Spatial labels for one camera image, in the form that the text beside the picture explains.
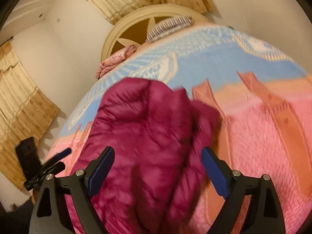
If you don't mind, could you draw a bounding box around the pink and blue bedspread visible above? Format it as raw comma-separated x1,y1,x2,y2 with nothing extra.
49,23,311,233

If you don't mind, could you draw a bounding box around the pink floral folded blanket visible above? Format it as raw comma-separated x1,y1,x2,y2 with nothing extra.
95,44,137,79

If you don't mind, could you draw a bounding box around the cream wooden headboard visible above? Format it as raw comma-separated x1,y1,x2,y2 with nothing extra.
101,4,209,61

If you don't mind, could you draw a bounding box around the magenta puffer down coat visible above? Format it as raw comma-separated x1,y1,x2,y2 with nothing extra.
73,78,221,233

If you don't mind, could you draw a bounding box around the striped grey pillow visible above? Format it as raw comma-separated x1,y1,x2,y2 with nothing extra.
145,15,195,43

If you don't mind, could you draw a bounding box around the beige patterned side curtain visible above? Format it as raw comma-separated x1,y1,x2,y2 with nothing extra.
0,41,60,190

